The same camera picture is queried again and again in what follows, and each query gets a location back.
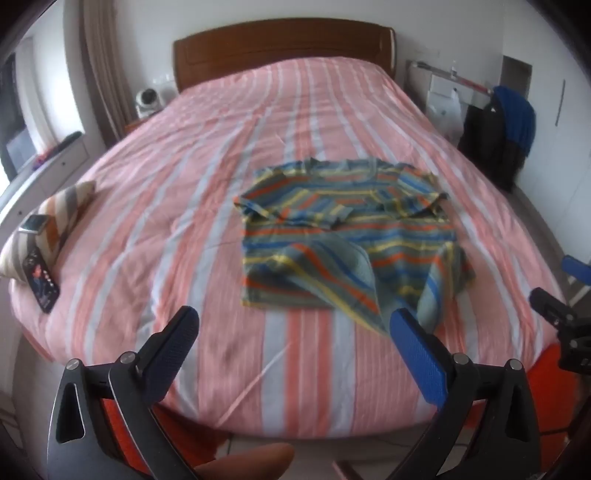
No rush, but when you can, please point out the brown rounded object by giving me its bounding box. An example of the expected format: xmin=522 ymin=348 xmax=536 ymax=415
xmin=193 ymin=442 xmax=296 ymax=480

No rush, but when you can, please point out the pink striped bedspread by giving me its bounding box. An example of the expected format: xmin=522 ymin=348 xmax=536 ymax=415
xmin=9 ymin=58 xmax=566 ymax=439

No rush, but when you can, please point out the white cabinet door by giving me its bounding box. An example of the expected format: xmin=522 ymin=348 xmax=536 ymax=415
xmin=531 ymin=46 xmax=591 ymax=222

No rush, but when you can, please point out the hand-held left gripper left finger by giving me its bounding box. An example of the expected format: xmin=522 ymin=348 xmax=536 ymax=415
xmin=46 ymin=305 xmax=218 ymax=480

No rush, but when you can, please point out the white drawer unit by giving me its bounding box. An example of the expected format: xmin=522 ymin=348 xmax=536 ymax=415
xmin=0 ymin=134 xmax=93 ymax=232

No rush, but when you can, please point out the multicolour striped shirt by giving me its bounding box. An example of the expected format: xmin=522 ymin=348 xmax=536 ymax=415
xmin=233 ymin=157 xmax=476 ymax=335

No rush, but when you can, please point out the brown wooden headboard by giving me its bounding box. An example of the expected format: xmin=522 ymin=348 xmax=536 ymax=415
xmin=173 ymin=17 xmax=398 ymax=93

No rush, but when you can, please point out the small silver device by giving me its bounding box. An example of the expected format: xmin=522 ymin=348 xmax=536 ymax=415
xmin=18 ymin=215 xmax=49 ymax=236

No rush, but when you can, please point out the white plastic bag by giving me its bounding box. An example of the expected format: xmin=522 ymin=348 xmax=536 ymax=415
xmin=427 ymin=88 xmax=462 ymax=137

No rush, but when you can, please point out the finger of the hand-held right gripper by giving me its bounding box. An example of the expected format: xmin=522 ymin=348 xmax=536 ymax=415
xmin=529 ymin=287 xmax=591 ymax=374
xmin=561 ymin=256 xmax=591 ymax=283

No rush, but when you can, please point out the beige curtain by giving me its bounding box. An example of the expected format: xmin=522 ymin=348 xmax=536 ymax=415
xmin=81 ymin=0 xmax=136 ymax=148

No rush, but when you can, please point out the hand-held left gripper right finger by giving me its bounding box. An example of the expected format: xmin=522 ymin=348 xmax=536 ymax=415
xmin=389 ymin=308 xmax=542 ymax=480

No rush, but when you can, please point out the black smartphone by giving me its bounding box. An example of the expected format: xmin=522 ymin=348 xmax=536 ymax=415
xmin=22 ymin=249 xmax=62 ymax=315

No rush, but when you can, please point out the white round camera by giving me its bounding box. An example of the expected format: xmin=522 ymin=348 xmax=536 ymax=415
xmin=135 ymin=85 xmax=163 ymax=118

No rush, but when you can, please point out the dark object on sill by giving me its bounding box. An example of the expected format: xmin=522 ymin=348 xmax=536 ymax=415
xmin=46 ymin=131 xmax=84 ymax=155

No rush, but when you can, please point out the window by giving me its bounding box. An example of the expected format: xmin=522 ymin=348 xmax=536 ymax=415
xmin=0 ymin=37 xmax=40 ymax=178

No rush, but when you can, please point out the chevron striped pillow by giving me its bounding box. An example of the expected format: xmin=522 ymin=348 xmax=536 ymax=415
xmin=0 ymin=180 xmax=97 ymax=280

